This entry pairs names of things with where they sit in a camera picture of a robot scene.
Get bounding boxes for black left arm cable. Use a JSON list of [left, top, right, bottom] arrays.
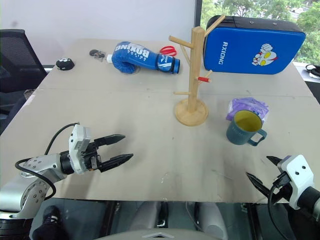
[[14, 121, 81, 201]]

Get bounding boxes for small dark trinket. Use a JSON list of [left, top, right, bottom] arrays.
[[89, 49, 106, 61]]

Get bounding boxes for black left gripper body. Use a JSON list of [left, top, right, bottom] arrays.
[[80, 140, 103, 173]]

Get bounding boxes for purple tissue packet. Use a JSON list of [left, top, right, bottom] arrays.
[[226, 97, 270, 124]]

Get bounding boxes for black office chair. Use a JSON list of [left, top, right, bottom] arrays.
[[0, 28, 49, 135]]

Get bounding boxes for red handled scissors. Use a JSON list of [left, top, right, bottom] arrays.
[[159, 45, 178, 57]]

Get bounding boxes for blue boxing punch pad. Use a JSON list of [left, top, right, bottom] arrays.
[[202, 15, 307, 76]]

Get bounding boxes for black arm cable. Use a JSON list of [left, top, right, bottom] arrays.
[[14, 121, 81, 201], [267, 178, 288, 240]]

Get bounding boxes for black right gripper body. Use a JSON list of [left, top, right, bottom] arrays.
[[270, 172, 294, 204]]

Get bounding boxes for grey robot torso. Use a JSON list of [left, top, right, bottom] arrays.
[[94, 225, 226, 240]]

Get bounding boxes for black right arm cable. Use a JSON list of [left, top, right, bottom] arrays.
[[267, 178, 288, 240]]

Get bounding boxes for blue boxing glove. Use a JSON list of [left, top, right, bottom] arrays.
[[110, 41, 181, 75]]

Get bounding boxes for black shoe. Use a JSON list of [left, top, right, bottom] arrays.
[[32, 204, 71, 240]]

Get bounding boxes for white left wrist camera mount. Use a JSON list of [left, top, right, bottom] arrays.
[[67, 123, 92, 175]]

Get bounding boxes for black round pouch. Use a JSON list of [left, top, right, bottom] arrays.
[[55, 57, 76, 72]]

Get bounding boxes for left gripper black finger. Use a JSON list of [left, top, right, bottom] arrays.
[[94, 134, 126, 149], [99, 153, 135, 174]]

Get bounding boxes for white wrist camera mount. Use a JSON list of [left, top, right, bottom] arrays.
[[276, 154, 315, 210], [67, 123, 92, 175]]

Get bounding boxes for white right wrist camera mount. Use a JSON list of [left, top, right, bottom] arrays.
[[276, 154, 315, 210]]

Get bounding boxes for wooden mug tree stand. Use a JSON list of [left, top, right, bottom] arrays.
[[168, 15, 226, 127]]

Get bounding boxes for teal mug yellow inside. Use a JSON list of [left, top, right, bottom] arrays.
[[226, 110, 268, 148]]

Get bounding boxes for black cable bundle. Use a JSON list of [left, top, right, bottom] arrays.
[[305, 63, 320, 80]]

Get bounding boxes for dark window frame post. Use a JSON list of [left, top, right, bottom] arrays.
[[194, 0, 203, 27]]

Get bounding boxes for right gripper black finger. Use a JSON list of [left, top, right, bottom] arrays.
[[245, 171, 273, 199], [266, 155, 283, 167]]

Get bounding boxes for grey rounded shape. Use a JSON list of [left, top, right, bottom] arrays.
[[199, 201, 229, 240]]

